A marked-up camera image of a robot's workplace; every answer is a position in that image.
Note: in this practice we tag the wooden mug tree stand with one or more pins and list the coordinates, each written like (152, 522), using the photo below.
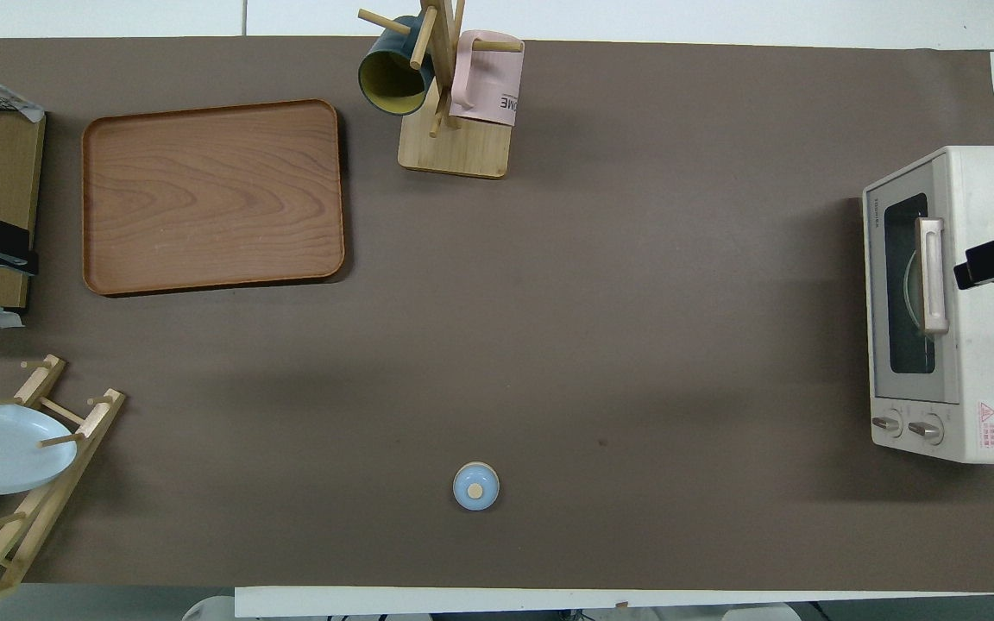
(454, 151)

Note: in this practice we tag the dark green mug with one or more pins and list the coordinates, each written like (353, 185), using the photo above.
(389, 78)

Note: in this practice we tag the large brown table mat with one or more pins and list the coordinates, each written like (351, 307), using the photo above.
(600, 345)

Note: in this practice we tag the brown wooden serving tray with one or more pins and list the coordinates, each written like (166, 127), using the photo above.
(212, 198)

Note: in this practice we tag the white round base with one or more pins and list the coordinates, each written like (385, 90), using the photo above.
(208, 609)

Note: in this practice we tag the wooden dish rack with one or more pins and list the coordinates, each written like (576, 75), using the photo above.
(27, 509)

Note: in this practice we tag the silver oven knob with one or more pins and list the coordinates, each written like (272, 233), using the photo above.
(887, 424)
(927, 429)

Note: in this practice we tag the blue jar with wooden lid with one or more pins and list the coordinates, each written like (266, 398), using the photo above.
(475, 487)

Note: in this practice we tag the pink mug with lettering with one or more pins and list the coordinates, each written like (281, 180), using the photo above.
(488, 82)

